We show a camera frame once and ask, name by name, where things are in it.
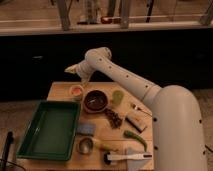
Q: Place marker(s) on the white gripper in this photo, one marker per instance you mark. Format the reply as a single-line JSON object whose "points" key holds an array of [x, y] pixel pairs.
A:
{"points": [[82, 69]]}

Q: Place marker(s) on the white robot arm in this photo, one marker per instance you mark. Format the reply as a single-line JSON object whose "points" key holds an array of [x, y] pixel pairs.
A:
{"points": [[178, 137]]}

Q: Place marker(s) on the white paper cup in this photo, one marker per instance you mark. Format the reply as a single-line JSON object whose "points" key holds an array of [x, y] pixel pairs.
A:
{"points": [[76, 96]]}

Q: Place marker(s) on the green plastic cup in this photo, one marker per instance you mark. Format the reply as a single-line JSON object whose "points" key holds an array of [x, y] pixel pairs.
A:
{"points": [[117, 97]]}

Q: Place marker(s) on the small metal cup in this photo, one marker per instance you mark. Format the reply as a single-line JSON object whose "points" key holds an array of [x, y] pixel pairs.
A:
{"points": [[85, 146]]}

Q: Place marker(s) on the brown bowl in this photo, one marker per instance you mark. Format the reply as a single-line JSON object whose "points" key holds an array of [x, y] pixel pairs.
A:
{"points": [[95, 101]]}

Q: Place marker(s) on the dark grape bunch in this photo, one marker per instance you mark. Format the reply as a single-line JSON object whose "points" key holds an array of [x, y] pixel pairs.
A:
{"points": [[113, 118]]}

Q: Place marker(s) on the blue sponge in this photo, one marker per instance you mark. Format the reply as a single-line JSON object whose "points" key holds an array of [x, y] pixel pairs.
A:
{"points": [[86, 129]]}

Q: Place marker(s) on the small screwdriver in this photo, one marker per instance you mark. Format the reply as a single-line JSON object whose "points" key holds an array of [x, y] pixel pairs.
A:
{"points": [[137, 108]]}

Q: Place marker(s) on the green plastic tray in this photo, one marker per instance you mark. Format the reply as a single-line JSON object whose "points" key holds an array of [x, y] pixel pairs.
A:
{"points": [[50, 134]]}

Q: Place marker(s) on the green chili pepper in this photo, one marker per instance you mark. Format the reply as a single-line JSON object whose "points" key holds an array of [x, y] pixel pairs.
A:
{"points": [[132, 135]]}

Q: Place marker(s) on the yellow banana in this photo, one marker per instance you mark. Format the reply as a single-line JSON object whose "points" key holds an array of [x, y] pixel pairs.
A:
{"points": [[103, 146]]}

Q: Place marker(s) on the black pole stand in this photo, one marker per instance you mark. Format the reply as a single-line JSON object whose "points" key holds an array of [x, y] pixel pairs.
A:
{"points": [[5, 154]]}

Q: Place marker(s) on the grey paper sheet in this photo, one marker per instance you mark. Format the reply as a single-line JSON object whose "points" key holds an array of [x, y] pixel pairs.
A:
{"points": [[134, 165]]}

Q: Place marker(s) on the white handled brush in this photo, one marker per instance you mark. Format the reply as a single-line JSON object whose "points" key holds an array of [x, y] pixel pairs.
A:
{"points": [[109, 158]]}

